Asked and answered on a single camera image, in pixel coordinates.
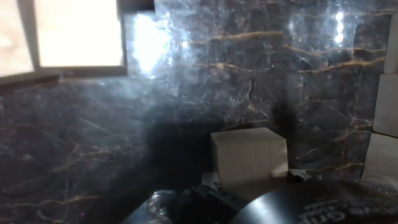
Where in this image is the medium wooden cube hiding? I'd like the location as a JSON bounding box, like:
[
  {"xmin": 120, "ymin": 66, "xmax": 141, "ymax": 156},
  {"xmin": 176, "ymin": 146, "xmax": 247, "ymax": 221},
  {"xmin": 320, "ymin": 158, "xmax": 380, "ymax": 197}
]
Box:
[{"xmin": 210, "ymin": 126, "xmax": 289, "ymax": 202}]

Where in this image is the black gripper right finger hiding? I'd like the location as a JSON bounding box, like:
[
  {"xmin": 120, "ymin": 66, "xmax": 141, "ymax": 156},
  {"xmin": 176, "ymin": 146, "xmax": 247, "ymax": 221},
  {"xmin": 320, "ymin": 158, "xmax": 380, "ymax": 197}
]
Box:
[{"xmin": 286, "ymin": 167, "xmax": 313, "ymax": 184}]

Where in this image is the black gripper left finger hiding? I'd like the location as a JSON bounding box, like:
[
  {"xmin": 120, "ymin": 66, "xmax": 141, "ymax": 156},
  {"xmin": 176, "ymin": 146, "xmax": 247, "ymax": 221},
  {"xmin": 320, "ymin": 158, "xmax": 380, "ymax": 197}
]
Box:
[{"xmin": 174, "ymin": 170, "xmax": 251, "ymax": 224}]

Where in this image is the dark marble pattern mat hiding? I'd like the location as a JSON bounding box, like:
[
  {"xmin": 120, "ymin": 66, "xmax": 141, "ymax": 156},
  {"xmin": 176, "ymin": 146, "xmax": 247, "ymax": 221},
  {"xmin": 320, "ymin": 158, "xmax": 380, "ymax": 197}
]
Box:
[{"xmin": 0, "ymin": 0, "xmax": 398, "ymax": 224}]

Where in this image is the large wooden cube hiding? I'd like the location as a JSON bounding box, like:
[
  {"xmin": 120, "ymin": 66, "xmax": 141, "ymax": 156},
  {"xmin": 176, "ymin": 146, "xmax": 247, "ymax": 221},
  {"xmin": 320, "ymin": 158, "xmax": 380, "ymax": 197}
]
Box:
[
  {"xmin": 360, "ymin": 132, "xmax": 398, "ymax": 187},
  {"xmin": 372, "ymin": 73, "xmax": 398, "ymax": 138},
  {"xmin": 382, "ymin": 12, "xmax": 398, "ymax": 75}
]

